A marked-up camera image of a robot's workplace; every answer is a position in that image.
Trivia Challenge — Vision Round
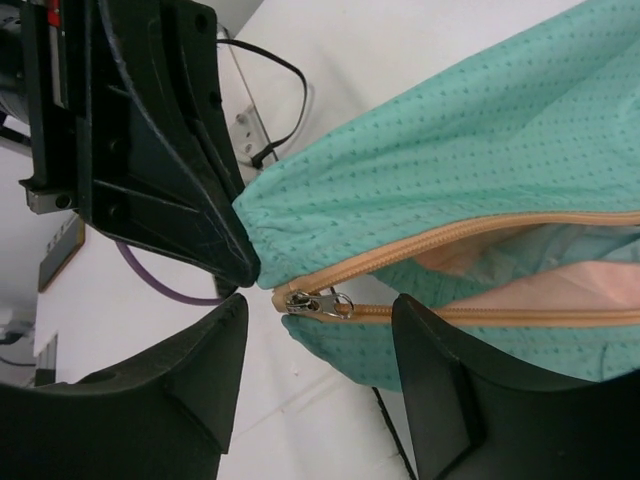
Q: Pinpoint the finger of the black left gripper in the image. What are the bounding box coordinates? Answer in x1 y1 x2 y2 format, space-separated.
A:
77 1 259 287

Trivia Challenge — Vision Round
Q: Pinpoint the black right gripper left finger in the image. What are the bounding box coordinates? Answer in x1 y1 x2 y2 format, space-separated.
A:
1 294 249 479

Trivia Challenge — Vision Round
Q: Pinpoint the orange and teal jacket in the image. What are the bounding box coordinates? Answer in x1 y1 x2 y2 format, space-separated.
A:
234 1 639 391

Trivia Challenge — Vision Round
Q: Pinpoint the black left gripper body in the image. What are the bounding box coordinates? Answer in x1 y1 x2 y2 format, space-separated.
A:
1 1 100 215

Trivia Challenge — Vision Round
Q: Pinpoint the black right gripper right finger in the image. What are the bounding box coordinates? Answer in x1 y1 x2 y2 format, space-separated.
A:
392 294 639 479

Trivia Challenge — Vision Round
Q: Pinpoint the silver zipper slider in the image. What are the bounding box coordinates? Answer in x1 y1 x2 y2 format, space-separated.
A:
285 290 355 320

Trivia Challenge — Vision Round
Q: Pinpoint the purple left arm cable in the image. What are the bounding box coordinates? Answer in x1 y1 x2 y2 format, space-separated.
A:
117 242 224 307

